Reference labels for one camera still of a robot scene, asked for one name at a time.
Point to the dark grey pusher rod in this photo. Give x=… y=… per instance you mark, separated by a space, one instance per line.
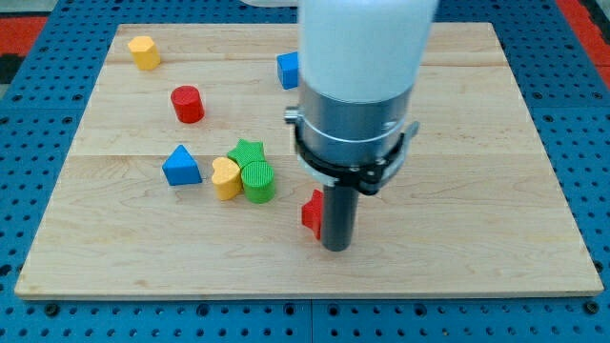
x=339 y=217

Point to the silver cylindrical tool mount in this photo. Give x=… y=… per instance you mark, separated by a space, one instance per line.
x=361 y=146

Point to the red star block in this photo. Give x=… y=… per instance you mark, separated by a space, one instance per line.
x=312 y=213

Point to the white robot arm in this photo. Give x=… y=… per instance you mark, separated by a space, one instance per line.
x=357 y=66

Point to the green star block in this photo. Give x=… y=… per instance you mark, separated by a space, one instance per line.
x=246 y=152

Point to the green cylinder block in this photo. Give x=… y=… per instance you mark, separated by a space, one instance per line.
x=258 y=179

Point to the blue cube block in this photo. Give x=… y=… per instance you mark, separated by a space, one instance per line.
x=287 y=70

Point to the yellow heart block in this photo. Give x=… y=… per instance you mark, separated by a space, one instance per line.
x=226 y=178

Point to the light wooden board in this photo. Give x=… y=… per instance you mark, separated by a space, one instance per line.
x=475 y=212

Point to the blue triangle block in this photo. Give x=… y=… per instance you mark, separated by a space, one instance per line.
x=180 y=168

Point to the red cylinder block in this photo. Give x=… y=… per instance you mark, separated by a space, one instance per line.
x=187 y=104

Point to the yellow hexagon block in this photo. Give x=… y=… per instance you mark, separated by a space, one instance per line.
x=144 y=52

